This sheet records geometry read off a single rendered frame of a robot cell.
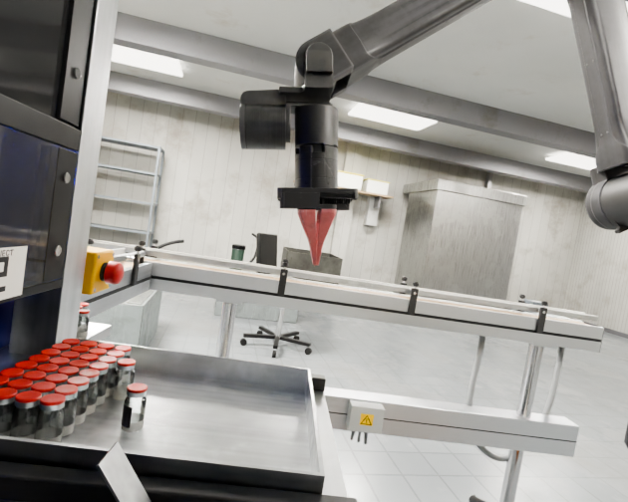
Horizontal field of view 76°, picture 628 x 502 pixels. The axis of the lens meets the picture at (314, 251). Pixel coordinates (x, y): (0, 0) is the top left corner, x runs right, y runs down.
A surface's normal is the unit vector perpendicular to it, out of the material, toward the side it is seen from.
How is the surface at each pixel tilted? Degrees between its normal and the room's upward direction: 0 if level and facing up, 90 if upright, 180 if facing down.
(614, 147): 107
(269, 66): 90
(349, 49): 85
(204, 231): 90
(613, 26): 83
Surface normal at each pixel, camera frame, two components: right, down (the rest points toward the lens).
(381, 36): 0.21, -0.09
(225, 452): 0.15, -0.99
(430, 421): 0.07, 0.07
